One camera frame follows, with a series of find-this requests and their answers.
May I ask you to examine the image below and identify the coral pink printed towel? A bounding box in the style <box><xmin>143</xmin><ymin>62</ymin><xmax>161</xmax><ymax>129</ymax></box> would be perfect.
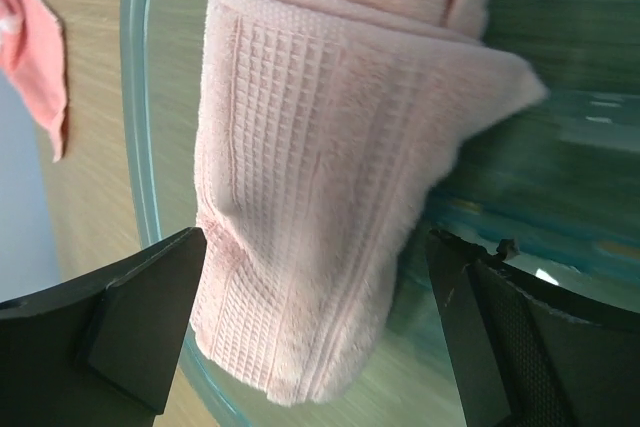
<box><xmin>1</xmin><ymin>0</ymin><xmax>68</xmax><ymax>162</ymax></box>

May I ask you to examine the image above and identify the blue translucent plastic tub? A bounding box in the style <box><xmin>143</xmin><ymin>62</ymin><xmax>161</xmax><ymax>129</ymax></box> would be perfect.
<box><xmin>120</xmin><ymin>0</ymin><xmax>639</xmax><ymax>426</ymax></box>

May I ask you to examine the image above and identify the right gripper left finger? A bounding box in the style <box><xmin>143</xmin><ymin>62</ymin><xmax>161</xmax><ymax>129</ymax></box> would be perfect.
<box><xmin>1</xmin><ymin>227</ymin><xmax>206</xmax><ymax>427</ymax></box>

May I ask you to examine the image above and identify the light pink towel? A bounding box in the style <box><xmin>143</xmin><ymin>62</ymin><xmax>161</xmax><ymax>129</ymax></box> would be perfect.
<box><xmin>191</xmin><ymin>0</ymin><xmax>546</xmax><ymax>407</ymax></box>

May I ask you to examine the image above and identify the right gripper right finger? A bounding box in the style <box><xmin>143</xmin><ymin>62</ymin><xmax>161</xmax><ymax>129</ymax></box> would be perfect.
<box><xmin>426</xmin><ymin>229</ymin><xmax>639</xmax><ymax>426</ymax></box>

